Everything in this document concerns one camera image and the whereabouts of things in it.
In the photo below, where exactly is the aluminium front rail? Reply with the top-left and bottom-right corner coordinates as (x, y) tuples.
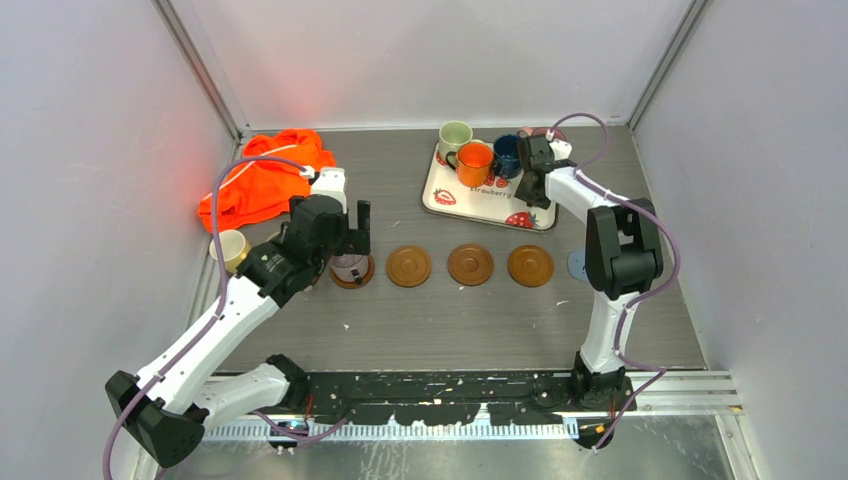
(204, 417), (579, 442)

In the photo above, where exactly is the lilac mug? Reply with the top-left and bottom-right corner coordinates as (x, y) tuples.
(329, 254), (371, 286)

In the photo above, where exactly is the blue coaster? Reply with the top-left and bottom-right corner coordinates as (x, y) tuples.
(567, 250), (588, 282)

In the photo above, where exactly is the orange mug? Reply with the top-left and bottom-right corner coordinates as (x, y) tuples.
(446, 141), (494, 188)

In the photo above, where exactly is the orange cloth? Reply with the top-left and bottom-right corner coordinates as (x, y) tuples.
(217, 129), (337, 231)

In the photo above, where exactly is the wooden coaster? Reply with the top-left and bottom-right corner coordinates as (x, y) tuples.
(329, 255), (377, 291)
(507, 245), (555, 288)
(447, 244), (494, 286)
(386, 245), (432, 288)

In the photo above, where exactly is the cream yellow mug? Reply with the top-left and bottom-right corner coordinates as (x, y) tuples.
(218, 230), (251, 275)

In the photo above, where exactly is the light green mug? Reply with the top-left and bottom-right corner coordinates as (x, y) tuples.
(436, 120), (474, 165)

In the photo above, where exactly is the pink speckled mug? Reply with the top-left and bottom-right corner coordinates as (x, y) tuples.
(516, 126), (567, 142)

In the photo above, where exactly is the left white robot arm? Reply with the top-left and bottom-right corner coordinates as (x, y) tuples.
(105, 194), (371, 469)

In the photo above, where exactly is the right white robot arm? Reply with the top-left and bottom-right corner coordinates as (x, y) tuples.
(515, 134), (664, 410)

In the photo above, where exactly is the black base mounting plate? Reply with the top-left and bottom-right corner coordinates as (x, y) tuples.
(243, 369), (637, 428)

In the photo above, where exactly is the white strawberry tray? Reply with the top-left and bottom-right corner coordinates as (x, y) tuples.
(421, 146), (558, 232)

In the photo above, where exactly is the dark blue mug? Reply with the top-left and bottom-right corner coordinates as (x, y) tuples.
(492, 134), (522, 180)

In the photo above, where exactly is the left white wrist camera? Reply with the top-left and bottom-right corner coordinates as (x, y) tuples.
(302, 167), (348, 214)

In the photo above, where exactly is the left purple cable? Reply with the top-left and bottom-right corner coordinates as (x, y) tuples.
(101, 156), (352, 480)

